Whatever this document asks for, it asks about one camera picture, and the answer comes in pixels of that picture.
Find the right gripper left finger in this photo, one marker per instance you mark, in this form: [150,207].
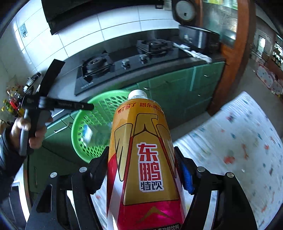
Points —
[98,170]

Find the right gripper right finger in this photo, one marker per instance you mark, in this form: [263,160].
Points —
[186,170]

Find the blue white milk carton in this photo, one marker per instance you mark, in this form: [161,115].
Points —
[86,134]

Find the red yellow drink carton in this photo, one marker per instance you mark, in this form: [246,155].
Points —
[143,186]

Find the green kitchen cabinet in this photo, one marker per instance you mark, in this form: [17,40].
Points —
[175,97]

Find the person's left hand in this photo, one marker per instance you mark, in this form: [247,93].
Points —
[22,124]

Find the green perforated plastic basket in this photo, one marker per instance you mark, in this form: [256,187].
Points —
[100,119]

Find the white patterned tablecloth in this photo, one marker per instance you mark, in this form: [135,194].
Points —
[238,176]

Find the black range hood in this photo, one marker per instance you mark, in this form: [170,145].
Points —
[62,13]

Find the white rag on counter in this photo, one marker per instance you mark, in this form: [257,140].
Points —
[194,53]

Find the polka dot play tent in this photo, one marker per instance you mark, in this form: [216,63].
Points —
[270,80]

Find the black gas stove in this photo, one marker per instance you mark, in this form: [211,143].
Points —
[105,66]

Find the black rice cooker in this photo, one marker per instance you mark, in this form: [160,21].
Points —
[200,39]

